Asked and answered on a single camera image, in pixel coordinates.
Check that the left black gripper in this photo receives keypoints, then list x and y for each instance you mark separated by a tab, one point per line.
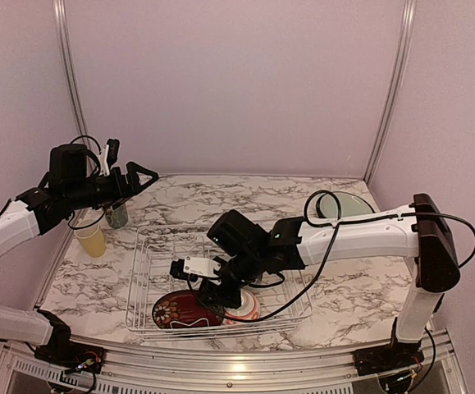
122	190

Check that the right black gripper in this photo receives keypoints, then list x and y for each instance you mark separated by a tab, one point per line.
223	300

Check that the dark red floral plate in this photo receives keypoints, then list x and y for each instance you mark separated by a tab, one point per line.
180	310

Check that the floral ceramic tumbler cup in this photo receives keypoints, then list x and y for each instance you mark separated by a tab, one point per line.
116	215

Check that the yellow mug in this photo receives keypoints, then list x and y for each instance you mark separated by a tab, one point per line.
90	236

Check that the light teal plate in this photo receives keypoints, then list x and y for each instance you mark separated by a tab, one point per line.
350	205

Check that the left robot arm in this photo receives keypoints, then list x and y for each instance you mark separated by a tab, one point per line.
77	179

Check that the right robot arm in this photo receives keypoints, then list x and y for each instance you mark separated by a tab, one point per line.
416	232

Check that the white and pink bowl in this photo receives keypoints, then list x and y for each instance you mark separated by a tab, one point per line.
249	309

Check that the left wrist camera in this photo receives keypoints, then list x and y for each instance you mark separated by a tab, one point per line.
108	156

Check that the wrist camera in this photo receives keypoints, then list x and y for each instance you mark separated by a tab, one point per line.
197	267
108	156

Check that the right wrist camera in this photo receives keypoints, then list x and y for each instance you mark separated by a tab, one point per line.
197	267

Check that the white wire dish rack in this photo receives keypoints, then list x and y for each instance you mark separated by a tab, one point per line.
156	247

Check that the aluminium front frame rail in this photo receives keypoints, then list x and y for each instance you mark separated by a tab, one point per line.
185	369

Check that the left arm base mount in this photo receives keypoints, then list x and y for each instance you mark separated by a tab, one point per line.
73	356

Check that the left aluminium frame post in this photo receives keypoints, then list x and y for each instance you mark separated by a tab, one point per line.
63	34

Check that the aluminium frame post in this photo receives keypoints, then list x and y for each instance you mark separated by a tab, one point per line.
63	34
397	76

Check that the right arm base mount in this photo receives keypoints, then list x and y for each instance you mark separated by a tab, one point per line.
380	359

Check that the right aluminium frame post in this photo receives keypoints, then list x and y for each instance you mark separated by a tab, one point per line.
397	76

